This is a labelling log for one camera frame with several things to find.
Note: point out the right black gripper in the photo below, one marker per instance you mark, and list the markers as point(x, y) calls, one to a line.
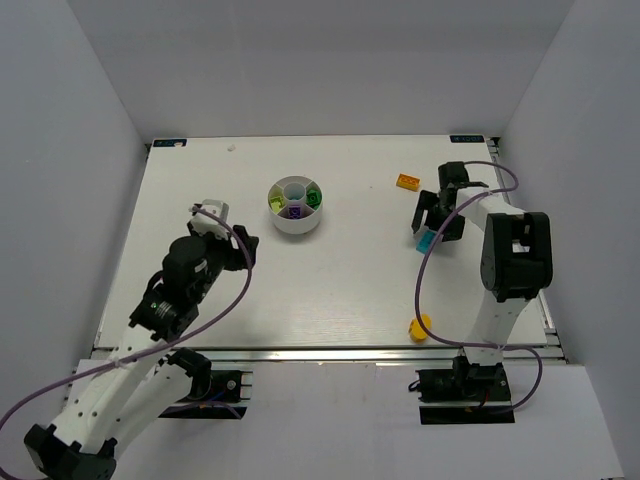
point(445, 206)

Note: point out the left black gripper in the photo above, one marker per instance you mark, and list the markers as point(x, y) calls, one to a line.
point(235, 251)

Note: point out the large cyan lego brick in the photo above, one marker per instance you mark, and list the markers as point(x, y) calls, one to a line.
point(425, 241)

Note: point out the orange lego brick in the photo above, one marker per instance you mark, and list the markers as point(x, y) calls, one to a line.
point(408, 182)

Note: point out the lime green lego brick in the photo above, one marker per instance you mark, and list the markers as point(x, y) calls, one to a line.
point(277, 203)

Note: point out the purple lego brick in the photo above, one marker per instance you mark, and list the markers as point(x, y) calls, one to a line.
point(296, 211)

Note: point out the dark green lego brick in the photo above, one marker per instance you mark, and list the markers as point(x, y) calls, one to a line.
point(313, 198)

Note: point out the yellow round lego piece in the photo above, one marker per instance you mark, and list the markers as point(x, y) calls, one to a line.
point(418, 330)

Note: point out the small cyan lego brick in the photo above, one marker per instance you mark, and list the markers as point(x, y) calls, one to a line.
point(294, 191)

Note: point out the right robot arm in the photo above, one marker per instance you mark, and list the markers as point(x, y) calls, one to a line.
point(515, 262)

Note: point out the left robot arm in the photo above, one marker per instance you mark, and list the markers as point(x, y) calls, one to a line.
point(147, 372)

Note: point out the white round divided container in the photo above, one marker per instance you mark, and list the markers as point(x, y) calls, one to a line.
point(280, 220)

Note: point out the right blue corner sticker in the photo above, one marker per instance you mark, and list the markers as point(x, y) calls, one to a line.
point(463, 139)

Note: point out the blue corner sticker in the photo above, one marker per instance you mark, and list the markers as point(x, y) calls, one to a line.
point(463, 139)
point(169, 143)

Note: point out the left blue corner sticker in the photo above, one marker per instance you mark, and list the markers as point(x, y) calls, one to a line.
point(169, 143)

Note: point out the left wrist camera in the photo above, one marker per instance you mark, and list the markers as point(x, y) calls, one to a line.
point(205, 218)

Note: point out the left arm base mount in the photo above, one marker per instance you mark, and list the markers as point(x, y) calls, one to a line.
point(215, 393)

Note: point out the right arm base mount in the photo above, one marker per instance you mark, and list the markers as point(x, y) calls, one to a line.
point(464, 394)

